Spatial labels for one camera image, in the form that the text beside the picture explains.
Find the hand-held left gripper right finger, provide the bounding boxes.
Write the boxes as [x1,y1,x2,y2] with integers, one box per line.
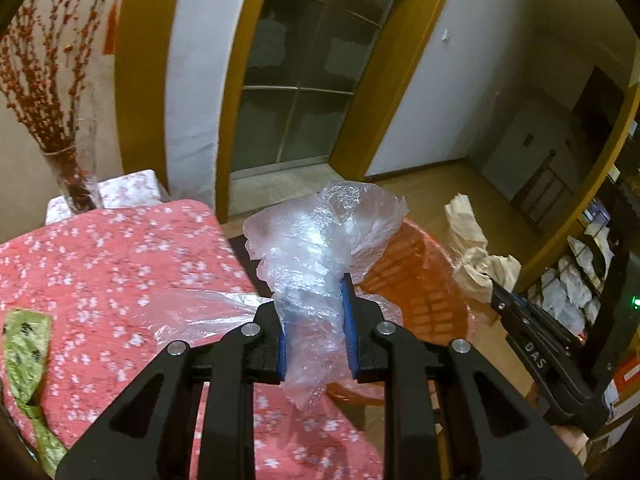
[340,272,586,480]

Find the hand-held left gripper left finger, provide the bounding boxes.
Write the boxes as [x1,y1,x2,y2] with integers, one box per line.
[55,302,288,480]

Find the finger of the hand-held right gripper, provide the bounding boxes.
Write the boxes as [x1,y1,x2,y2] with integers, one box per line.
[490,297,551,346]
[492,280,583,346]

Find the brown paper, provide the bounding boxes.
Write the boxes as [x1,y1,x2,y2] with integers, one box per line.
[444,192,522,304]

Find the crinkled clear plastic bag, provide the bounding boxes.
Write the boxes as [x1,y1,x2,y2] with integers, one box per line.
[140,182,408,411]

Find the orange woven plastic basket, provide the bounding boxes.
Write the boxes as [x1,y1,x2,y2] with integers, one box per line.
[327,217,506,406]

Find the person's right hand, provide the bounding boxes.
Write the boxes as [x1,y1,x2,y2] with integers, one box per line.
[550,422,591,463]

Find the cluttered storage shelf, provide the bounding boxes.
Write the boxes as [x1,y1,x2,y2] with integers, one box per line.
[537,175,640,441]

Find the wooden chair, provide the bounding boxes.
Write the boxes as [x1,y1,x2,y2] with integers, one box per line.
[510,150,576,233]

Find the white cabinet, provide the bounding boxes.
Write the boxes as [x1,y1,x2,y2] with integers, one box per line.
[480,97,581,201]

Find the pink floral tablecloth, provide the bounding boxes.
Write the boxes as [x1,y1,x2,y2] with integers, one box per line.
[0,199,386,480]

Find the white floral box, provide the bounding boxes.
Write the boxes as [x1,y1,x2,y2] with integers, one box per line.
[45,195,77,226]
[97,170,162,208]

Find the glass sliding door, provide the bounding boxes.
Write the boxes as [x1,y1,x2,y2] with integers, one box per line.
[230,0,411,177]

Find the green patterned cloth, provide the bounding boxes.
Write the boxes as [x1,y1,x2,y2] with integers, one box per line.
[0,309,67,477]

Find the clear glass vase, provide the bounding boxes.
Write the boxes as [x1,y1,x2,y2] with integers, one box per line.
[42,105,101,212]

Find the red berry branches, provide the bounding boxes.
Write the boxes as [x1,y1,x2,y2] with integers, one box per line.
[0,0,126,161]

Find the red tassel ornament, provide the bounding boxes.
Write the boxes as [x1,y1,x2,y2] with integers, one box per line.
[102,2,121,56]

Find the curved yellow wooden frame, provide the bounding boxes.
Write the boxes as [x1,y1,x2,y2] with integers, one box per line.
[517,60,640,293]

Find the yellow wooden door frame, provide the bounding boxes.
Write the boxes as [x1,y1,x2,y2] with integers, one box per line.
[215,0,463,221]

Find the yellow wooden archway frame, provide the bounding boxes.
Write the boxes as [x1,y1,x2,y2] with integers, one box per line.
[114,0,188,202]

